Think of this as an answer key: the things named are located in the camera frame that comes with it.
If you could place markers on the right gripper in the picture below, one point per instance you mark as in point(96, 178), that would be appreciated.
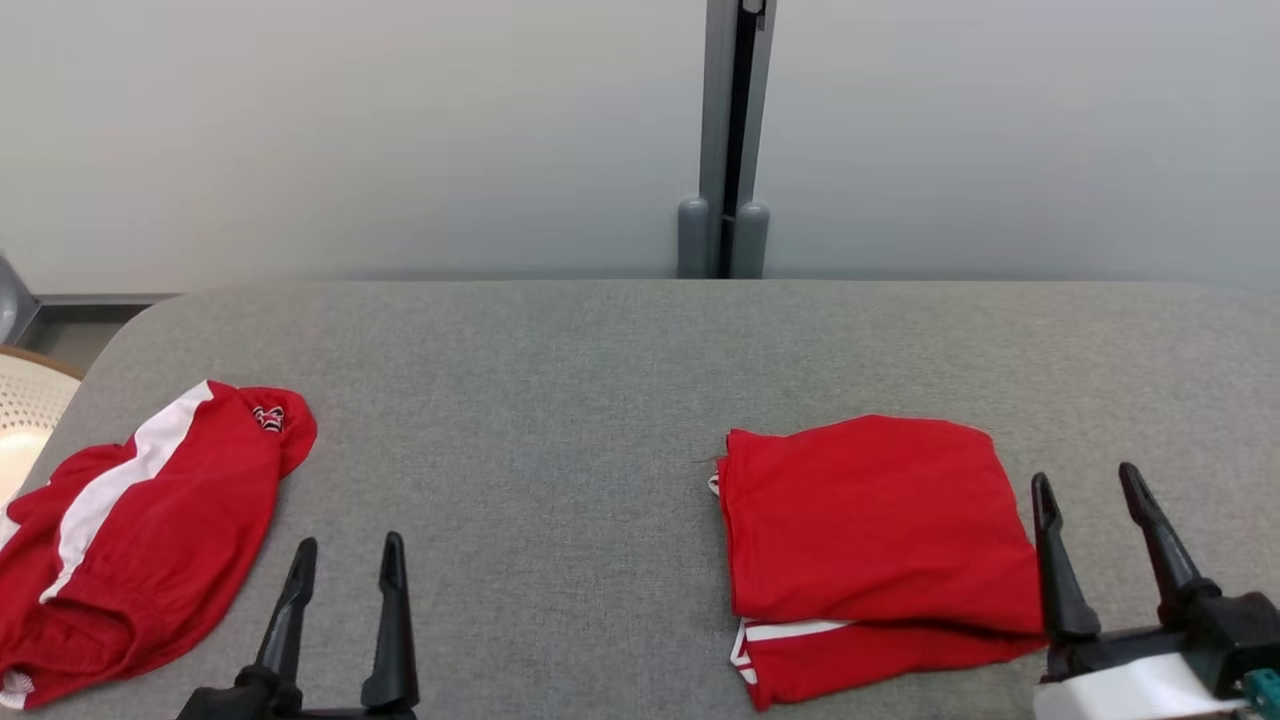
point(1130, 690)

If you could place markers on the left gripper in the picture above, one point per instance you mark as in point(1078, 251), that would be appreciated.
point(220, 705)

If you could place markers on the red Bulls basketball shorts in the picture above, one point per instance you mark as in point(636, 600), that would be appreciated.
point(180, 540)

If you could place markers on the red shirt with white trim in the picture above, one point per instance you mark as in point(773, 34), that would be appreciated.
point(880, 520)

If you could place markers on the grey fabric sofa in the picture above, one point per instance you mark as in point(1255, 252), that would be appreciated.
point(550, 420)

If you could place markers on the white perforated laundry basket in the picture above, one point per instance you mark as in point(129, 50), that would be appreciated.
point(25, 430)

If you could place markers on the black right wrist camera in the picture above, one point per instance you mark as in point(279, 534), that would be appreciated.
point(1240, 635)

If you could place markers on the grey partition corner post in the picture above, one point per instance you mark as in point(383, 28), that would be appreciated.
point(12, 300)

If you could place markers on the grey partition joint post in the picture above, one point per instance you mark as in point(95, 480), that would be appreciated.
point(720, 100)

